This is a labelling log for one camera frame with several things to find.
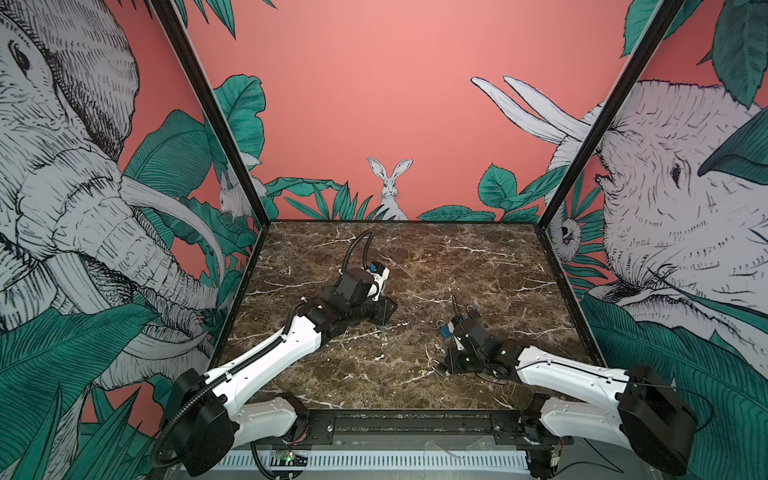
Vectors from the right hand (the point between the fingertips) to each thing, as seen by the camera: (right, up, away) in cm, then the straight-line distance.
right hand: (442, 359), depth 83 cm
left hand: (-13, +17, -6) cm, 23 cm away
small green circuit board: (-39, -19, -13) cm, 45 cm away
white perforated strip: (-11, -20, -13) cm, 26 cm away
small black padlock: (0, -3, 0) cm, 3 cm away
